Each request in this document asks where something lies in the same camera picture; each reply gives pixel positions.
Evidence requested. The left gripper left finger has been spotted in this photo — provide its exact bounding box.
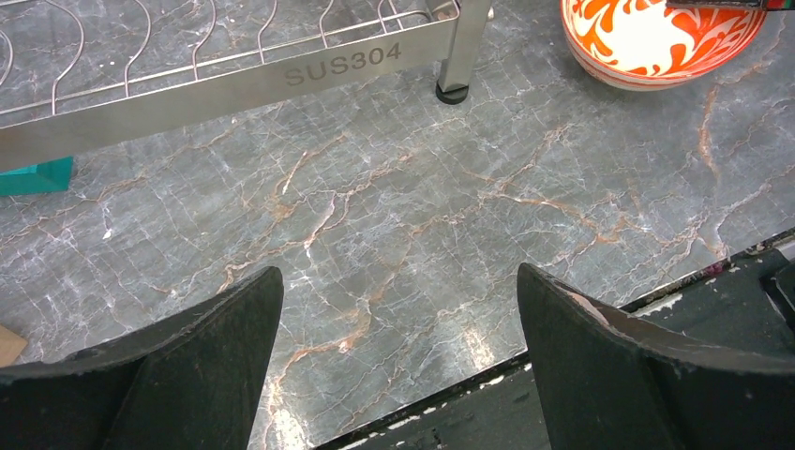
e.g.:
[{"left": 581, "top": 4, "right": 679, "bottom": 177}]
[{"left": 1, "top": 266, "right": 284, "bottom": 449}]

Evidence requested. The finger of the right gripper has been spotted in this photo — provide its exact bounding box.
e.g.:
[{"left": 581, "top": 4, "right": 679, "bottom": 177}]
[{"left": 666, "top": 0, "right": 794, "bottom": 10}]

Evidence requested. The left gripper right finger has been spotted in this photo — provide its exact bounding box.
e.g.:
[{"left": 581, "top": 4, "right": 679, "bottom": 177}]
[{"left": 517, "top": 263, "right": 794, "bottom": 449}]

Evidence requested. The white bowl orange rim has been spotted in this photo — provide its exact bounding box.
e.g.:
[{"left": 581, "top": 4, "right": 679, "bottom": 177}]
[{"left": 560, "top": 0, "right": 767, "bottom": 92}]

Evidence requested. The metal dish rack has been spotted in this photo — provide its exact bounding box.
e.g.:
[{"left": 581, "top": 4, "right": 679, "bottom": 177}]
[{"left": 1, "top": 1, "right": 494, "bottom": 172}]

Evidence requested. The tan wooden block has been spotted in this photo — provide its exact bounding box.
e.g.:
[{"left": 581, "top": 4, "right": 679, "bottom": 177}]
[{"left": 0, "top": 325, "right": 28, "bottom": 368}]

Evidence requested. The teal block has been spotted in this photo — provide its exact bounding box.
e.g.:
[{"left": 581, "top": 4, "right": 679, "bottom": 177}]
[{"left": 0, "top": 157, "right": 73, "bottom": 196}]

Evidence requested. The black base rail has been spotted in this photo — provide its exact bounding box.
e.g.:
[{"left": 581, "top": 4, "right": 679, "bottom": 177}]
[{"left": 328, "top": 231, "right": 794, "bottom": 449}]

